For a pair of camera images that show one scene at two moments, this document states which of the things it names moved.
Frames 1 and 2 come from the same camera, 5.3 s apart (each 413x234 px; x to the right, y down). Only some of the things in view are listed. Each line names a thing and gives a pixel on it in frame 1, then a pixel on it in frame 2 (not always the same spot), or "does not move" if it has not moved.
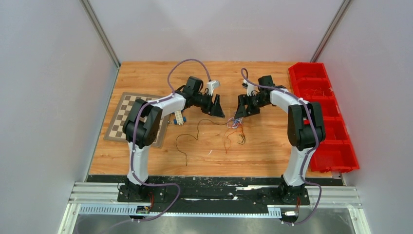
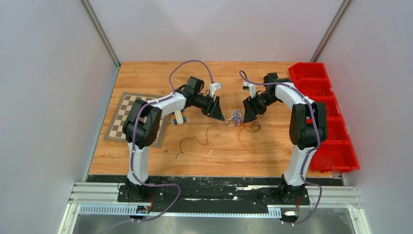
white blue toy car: [179, 119] does not move
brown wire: [244, 138] to [255, 130]
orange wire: [240, 127] to [240, 141]
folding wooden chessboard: [115, 128] does not move
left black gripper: [215, 109] does not move
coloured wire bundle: [234, 123] does not move
